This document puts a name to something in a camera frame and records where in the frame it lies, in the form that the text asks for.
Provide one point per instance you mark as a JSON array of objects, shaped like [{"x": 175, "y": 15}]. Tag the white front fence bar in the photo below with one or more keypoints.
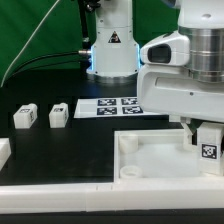
[{"x": 143, "y": 194}]

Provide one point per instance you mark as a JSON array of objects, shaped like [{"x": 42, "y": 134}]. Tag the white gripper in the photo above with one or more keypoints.
[{"x": 165, "y": 86}]

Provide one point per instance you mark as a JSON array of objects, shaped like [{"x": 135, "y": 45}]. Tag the marker sheet with tags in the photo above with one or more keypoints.
[{"x": 109, "y": 107}]

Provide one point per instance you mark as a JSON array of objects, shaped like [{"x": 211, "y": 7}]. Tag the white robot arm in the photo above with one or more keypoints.
[{"x": 115, "y": 56}]

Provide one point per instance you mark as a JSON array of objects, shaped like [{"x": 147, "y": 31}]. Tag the green backdrop cloth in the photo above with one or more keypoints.
[{"x": 34, "y": 27}]

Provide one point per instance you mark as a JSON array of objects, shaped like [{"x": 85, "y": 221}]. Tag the white left fence block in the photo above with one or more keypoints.
[{"x": 5, "y": 151}]

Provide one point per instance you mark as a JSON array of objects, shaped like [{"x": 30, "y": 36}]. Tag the white square tabletop tray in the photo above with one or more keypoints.
[{"x": 150, "y": 154}]

